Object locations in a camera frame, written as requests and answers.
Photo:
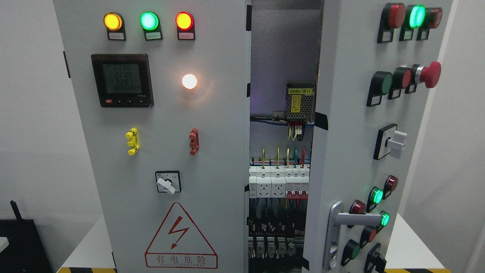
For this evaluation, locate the white glowing indicator light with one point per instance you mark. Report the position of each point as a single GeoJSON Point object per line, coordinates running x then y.
{"type": "Point", "coordinates": [189, 81]}

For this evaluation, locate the white rotary switch right door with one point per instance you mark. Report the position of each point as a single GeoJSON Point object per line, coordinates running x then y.
{"type": "Point", "coordinates": [389, 141]}

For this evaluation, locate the red emergency stop button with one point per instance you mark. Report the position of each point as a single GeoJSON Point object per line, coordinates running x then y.
{"type": "Point", "coordinates": [429, 75]}

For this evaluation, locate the lower relay terminal row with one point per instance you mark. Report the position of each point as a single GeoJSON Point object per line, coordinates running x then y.
{"type": "Point", "coordinates": [276, 237]}

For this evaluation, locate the white rotary selector switch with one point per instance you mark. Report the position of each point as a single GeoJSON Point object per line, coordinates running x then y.
{"type": "Point", "coordinates": [168, 182]}

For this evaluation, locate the black box with antenna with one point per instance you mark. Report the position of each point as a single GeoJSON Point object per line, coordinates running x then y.
{"type": "Point", "coordinates": [25, 252]}

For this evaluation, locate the green indicator light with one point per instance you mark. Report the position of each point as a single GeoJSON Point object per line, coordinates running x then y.
{"type": "Point", "coordinates": [149, 21]}

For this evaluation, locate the red terminal post block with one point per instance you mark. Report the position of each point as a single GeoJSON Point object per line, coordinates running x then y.
{"type": "Point", "coordinates": [194, 141]}

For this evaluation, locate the white socket and breaker row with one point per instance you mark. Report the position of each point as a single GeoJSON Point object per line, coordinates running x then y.
{"type": "Point", "coordinates": [279, 182]}

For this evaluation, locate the black digital power meter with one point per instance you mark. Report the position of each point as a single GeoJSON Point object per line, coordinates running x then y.
{"type": "Point", "coordinates": [123, 80]}

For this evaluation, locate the yellow terminal post block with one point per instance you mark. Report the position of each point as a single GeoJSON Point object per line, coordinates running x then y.
{"type": "Point", "coordinates": [133, 141]}

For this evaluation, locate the metal mesh power supply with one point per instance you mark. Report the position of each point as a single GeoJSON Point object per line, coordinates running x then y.
{"type": "Point", "coordinates": [300, 101]}

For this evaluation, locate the red electric hazard sticker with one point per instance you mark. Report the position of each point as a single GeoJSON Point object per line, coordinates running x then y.
{"type": "Point", "coordinates": [179, 243]}

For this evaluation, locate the red indicator light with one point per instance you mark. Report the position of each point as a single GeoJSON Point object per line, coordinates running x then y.
{"type": "Point", "coordinates": [184, 21]}

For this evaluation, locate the yellow indicator light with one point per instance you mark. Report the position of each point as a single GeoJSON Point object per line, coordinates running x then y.
{"type": "Point", "coordinates": [113, 21]}

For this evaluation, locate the grey cabinet door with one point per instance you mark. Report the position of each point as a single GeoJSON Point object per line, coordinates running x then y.
{"type": "Point", "coordinates": [367, 50]}
{"type": "Point", "coordinates": [216, 51]}

